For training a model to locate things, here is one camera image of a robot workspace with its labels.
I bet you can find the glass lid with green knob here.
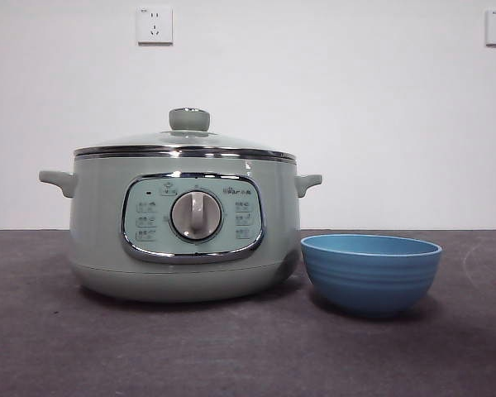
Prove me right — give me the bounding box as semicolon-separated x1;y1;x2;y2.
74;107;297;160

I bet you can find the pale green electric steamer pot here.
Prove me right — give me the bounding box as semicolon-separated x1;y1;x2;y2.
38;154;323;304

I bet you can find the blue ribbed bowl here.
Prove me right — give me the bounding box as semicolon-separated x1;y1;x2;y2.
300;233;442;319

